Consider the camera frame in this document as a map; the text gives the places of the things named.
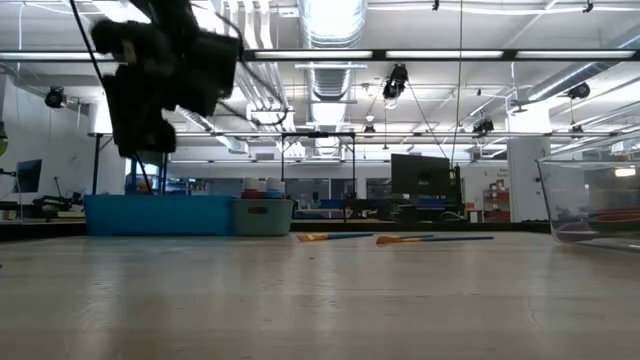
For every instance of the black overhead light bar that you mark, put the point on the black overhead light bar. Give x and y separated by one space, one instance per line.
378 55

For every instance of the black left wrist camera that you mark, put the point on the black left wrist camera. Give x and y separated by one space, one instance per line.
210 70

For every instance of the small teal plastic bin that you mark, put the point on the small teal plastic bin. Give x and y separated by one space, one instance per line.
280 220

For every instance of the brown paint bottle white cap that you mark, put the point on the brown paint bottle white cap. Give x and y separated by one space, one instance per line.
283 187

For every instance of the black background station frame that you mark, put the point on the black background station frame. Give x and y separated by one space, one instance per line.
320 134

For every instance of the red paint bottle white cap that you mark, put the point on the red paint bottle white cap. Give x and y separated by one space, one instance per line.
250 186

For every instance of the silver ventilation duct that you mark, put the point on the silver ventilation duct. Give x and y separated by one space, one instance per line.
330 80

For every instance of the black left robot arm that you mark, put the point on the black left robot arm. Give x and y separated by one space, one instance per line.
170 12

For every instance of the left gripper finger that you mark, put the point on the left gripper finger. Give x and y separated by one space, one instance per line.
162 140
135 110

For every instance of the blue paint bottle white cap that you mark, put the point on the blue paint bottle white cap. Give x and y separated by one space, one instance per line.
273 186

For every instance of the black bench equipment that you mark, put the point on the black bench equipment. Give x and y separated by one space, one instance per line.
55 201

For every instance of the black ceiling camera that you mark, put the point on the black ceiling camera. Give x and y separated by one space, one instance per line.
397 80
482 125
55 97
580 90

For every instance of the blue plastic tray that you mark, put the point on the blue plastic tray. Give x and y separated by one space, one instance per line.
150 215

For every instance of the red shelf unit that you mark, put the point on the red shelf unit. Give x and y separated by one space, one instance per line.
496 202

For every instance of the clear plastic container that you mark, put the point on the clear plastic container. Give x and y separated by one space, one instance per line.
565 190

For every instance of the small dark monitor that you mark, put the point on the small dark monitor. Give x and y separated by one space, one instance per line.
29 175

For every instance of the blue paintbrush orange bristles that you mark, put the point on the blue paintbrush orange bristles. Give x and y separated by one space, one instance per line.
345 235
390 240

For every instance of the large black monitor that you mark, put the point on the large black monitor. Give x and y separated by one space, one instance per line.
420 175

